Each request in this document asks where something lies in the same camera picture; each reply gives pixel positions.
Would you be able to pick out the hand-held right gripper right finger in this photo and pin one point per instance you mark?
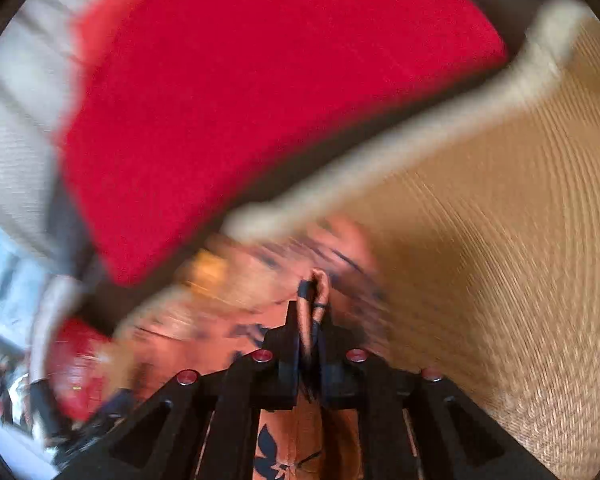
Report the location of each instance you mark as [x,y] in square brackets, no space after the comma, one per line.
[337,360]

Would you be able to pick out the orange floral garment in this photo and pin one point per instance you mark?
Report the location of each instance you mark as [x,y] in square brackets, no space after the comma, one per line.
[220,310]

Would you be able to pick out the red knitted cloth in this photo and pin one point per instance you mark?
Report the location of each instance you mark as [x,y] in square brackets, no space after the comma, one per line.
[255,110]

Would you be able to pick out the tan woven mat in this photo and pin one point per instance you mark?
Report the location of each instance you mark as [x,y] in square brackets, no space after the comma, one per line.
[480,260]

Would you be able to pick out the cream mesh sofa cover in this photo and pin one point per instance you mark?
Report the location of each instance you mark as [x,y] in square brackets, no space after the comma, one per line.
[15,135]

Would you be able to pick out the red round object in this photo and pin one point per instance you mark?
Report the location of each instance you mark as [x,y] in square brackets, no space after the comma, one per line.
[77,365]

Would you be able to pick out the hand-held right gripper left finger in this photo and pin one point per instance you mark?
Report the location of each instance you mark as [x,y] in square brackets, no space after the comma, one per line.
[284,360]

